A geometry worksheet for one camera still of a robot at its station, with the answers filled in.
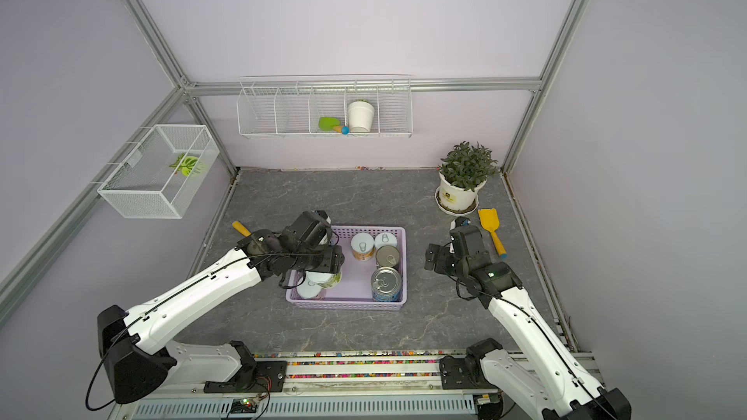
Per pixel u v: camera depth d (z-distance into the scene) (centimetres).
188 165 81
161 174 83
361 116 93
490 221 103
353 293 87
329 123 99
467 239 57
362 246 91
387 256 84
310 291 83
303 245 56
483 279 52
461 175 96
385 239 93
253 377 69
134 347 39
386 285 79
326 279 69
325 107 101
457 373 74
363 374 75
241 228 102
